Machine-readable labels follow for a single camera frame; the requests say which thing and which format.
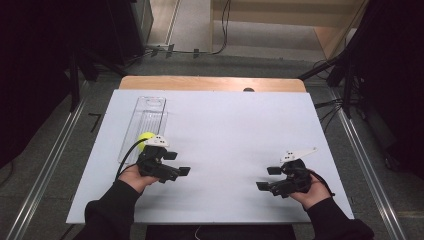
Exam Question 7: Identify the hanging black cable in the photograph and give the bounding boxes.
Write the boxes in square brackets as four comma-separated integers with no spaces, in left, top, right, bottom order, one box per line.
[173,0,233,56]

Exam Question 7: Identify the light wooden shelf unit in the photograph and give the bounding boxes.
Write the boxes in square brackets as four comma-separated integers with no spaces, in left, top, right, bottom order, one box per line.
[209,0,370,61]

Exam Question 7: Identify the wooden table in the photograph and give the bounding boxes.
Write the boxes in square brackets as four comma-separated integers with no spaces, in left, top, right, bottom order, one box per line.
[118,75,307,94]

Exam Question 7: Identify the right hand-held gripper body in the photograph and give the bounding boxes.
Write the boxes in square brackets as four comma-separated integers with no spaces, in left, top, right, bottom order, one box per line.
[269,146,319,200]

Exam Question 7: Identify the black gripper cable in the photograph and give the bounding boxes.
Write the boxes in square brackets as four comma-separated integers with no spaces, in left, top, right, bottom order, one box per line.
[308,169,336,198]
[114,137,150,181]

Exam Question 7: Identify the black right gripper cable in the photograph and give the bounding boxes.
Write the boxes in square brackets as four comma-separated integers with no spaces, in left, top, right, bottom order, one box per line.
[308,169,336,198]

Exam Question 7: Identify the black metal stand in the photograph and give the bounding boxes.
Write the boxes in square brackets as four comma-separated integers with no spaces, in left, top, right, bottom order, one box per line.
[297,46,356,120]
[67,46,129,113]

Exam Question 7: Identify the bundle of floor cables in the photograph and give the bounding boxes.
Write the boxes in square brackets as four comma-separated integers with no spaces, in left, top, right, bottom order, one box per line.
[314,97,345,132]

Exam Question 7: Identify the person's dark clothing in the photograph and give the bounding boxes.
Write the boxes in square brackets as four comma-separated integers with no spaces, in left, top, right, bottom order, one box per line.
[145,224,298,240]

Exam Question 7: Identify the person's right hand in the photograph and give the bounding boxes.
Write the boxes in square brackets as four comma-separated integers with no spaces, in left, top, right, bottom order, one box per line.
[288,170,331,211]

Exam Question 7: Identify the grey cabinet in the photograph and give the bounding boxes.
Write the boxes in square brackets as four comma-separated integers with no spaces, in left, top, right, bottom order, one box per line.
[130,0,155,47]

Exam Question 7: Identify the dark curtain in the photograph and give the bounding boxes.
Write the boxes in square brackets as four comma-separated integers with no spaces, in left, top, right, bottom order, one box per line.
[0,0,148,169]
[344,0,424,179]

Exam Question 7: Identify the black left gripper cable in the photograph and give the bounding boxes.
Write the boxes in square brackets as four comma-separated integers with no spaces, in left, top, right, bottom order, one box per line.
[114,137,150,181]

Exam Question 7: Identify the white table board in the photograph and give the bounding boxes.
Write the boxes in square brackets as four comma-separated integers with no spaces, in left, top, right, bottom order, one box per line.
[65,88,355,225]

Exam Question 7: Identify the metal floor rail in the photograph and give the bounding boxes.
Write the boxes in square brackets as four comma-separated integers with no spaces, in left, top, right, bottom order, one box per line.
[5,98,88,240]
[328,89,408,240]

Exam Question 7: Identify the person's left hand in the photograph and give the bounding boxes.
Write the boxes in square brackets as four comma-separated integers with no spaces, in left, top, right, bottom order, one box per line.
[117,163,160,195]

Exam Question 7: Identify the clear plastic tray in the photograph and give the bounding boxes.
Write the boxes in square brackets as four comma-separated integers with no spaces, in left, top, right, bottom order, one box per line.
[117,95,169,164]

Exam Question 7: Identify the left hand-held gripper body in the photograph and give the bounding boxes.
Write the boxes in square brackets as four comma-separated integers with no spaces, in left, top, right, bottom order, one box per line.
[136,134,181,184]

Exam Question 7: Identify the yellow tennis ball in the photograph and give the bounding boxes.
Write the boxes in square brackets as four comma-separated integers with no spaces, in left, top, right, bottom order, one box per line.
[137,131,157,152]

